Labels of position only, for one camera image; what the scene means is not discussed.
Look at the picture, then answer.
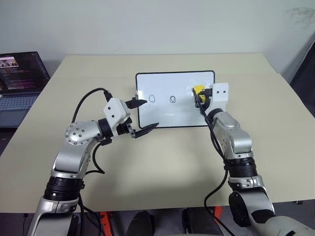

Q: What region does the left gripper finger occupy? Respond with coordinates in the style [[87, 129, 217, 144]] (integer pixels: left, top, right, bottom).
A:
[[134, 122, 161, 139], [124, 99, 148, 111]]

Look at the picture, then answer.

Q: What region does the yellow and black eraser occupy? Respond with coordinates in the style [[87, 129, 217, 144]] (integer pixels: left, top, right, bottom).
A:
[[192, 84, 207, 103]]

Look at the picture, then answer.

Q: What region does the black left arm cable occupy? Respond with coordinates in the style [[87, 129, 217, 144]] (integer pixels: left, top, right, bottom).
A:
[[72, 88, 114, 236]]

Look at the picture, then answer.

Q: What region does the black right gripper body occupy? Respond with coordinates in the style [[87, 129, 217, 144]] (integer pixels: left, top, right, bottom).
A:
[[203, 96, 213, 113]]

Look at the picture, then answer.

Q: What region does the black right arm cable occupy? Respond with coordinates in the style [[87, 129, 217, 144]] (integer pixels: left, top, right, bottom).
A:
[[192, 88, 237, 236]]

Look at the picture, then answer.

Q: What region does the black-framed whiteboard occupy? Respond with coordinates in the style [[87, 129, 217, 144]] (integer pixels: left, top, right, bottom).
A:
[[135, 70, 217, 129]]

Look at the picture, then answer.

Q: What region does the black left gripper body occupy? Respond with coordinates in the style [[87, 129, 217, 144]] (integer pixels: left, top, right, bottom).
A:
[[115, 117, 136, 139]]

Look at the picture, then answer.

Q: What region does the orange metal strut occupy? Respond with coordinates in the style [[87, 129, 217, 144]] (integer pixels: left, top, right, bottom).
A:
[[212, 206, 223, 222], [99, 211, 112, 236]]

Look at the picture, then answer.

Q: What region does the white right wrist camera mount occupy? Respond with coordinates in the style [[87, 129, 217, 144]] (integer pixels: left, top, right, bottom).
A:
[[209, 82, 230, 112]]

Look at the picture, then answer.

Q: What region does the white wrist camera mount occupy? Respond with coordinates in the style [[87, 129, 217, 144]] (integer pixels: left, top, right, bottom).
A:
[[209, 82, 230, 112], [102, 97, 131, 136]]

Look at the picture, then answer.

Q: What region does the grey open laptop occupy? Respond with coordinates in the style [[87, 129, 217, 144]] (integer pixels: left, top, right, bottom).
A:
[[0, 51, 52, 129]]

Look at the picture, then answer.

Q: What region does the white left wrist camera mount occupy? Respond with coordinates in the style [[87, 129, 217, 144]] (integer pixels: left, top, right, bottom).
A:
[[102, 97, 131, 136]]

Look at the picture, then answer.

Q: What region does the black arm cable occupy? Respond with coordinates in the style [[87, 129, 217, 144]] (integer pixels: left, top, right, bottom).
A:
[[192, 88, 237, 236], [72, 88, 114, 236]]

